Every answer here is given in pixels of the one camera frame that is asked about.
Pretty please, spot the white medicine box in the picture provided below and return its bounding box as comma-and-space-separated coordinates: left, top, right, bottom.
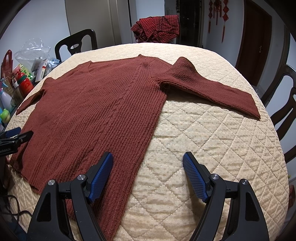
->
35, 59, 48, 83

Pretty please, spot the red chinese knot decoration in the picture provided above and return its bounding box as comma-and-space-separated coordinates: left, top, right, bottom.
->
208, 0, 229, 42

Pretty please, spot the maroon knit sweater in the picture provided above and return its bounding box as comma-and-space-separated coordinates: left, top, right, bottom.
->
10, 55, 260, 240

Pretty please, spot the cream quilted table cover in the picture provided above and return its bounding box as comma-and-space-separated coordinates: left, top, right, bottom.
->
8, 43, 289, 240

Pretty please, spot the red checkered cloth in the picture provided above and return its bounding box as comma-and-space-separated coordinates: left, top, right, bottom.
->
131, 15, 180, 43

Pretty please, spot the dark wooden chair right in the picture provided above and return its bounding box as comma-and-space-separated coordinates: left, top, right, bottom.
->
261, 64, 295, 163

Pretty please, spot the white bottle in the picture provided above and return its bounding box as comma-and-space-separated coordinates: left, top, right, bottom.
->
1, 89, 12, 112

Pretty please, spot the red christmas bottle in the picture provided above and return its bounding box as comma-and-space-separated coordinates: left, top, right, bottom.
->
17, 72, 34, 98

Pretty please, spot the black chair far left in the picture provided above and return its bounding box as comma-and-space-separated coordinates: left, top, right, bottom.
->
54, 29, 98, 62

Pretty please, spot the red shopping bag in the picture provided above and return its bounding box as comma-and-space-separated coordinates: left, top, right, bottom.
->
1, 50, 13, 78

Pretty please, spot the clear plastic bag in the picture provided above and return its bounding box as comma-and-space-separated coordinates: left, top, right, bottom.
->
15, 38, 51, 72

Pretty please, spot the dark red door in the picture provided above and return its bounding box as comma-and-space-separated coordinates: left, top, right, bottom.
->
235, 1, 272, 86

